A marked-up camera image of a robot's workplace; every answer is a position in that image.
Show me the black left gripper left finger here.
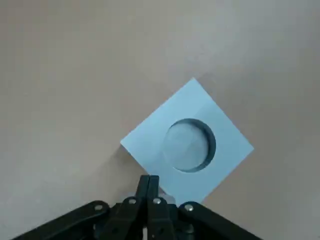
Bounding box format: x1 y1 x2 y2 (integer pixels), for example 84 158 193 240
9 174 151 240

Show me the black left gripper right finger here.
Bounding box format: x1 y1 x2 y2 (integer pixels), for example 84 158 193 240
148 174 263 240

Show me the grey part base block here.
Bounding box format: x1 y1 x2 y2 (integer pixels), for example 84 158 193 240
119 77 255 205

